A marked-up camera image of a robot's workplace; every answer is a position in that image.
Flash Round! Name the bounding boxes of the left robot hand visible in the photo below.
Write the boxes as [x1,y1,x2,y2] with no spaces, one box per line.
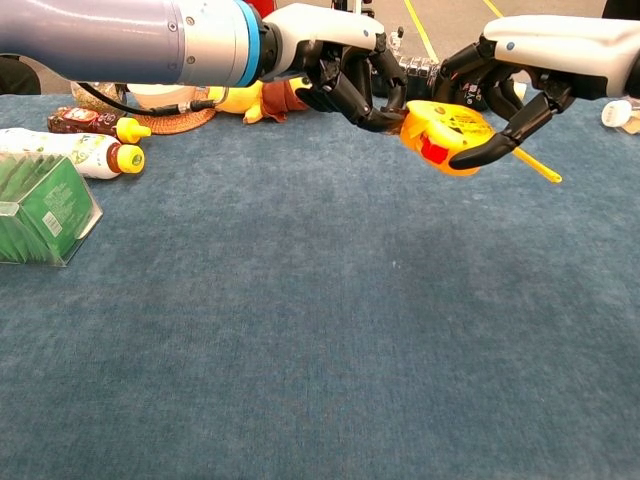
[259,2,409,134]

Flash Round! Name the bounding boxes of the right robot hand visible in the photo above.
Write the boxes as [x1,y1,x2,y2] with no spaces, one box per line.
[432,13,640,171]

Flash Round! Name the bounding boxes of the yellow tape measure with strap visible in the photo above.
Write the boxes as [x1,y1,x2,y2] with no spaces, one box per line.
[398,99,564,185]

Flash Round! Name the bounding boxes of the standing person black clothes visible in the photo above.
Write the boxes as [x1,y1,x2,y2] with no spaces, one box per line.
[602,0,640,21]

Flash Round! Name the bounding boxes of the dark tea bottle black label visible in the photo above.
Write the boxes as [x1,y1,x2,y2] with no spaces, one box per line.
[370,52,527,112]

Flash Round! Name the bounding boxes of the yellow plush toy brown hood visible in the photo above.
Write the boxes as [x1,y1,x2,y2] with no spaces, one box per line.
[207,77,314,125]

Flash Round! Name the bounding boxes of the white bowl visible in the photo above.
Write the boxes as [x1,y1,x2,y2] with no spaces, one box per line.
[127,83,194,109]

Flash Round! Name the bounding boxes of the round woven coaster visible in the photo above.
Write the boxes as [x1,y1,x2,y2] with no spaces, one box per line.
[133,89,218,136]

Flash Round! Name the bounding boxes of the glass jar black lid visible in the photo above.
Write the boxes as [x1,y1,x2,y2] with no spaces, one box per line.
[69,82,126,114]

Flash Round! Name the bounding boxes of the white bottle yellow cap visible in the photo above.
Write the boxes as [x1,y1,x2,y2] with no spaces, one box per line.
[0,127,146,180]

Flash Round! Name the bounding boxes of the blue tablecloth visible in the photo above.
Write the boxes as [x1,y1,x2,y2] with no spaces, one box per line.
[0,92,640,480]

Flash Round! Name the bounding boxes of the clear box green tea packets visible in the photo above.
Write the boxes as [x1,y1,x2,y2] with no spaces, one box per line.
[0,152,104,268]

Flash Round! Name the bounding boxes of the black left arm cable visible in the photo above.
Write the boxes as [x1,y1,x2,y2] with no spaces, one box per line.
[77,82,231,119]

